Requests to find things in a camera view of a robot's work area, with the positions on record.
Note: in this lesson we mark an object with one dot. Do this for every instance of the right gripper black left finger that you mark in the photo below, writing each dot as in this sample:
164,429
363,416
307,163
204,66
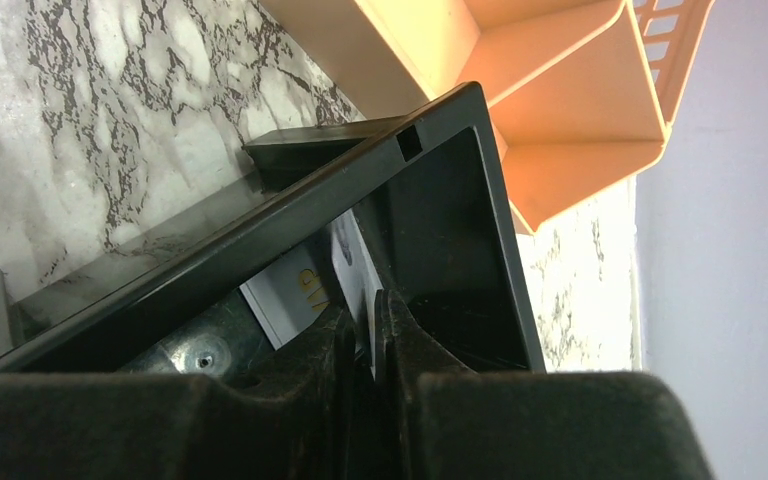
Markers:
287,419

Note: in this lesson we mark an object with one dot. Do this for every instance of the white silver card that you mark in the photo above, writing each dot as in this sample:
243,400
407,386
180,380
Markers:
359,282

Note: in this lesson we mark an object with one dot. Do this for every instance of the peach plastic desk organizer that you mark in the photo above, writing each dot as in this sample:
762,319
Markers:
582,94

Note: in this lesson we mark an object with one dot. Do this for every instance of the white VIP card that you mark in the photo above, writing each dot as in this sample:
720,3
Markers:
287,296

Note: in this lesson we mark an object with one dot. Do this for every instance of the black left tray bin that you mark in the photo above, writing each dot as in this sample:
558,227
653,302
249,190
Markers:
415,204

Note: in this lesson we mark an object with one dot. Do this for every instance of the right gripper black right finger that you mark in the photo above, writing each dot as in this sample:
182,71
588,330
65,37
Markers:
455,423

